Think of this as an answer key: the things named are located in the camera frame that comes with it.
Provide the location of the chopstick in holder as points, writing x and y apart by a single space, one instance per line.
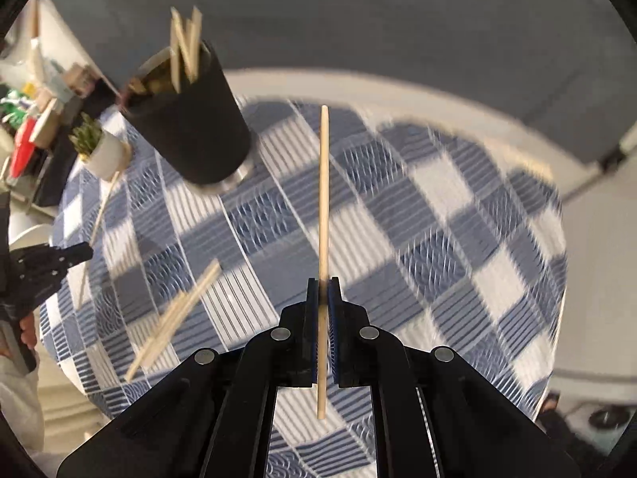
194 37
183 42
174 52

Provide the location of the blue white patterned tablecloth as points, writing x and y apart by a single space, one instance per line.
444 243

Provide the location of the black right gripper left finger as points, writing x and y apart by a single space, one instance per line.
212 415

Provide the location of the long diagonal wooden chopstick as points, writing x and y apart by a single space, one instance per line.
208 277

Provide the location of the grey sofa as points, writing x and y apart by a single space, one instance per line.
564 67

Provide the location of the red ribbed container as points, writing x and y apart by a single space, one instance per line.
23 148

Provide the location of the person's left hand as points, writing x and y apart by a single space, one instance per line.
28 331

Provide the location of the beige bowl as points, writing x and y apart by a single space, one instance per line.
45 129

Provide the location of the wooden chopstick in pile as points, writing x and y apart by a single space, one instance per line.
164 331

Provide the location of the white cactus pot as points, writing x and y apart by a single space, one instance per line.
111 156

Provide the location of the green cactus plant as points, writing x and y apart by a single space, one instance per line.
86 136

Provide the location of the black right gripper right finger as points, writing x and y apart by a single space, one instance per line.
434 415

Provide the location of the black cylindrical utensil holder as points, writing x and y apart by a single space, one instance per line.
200 130

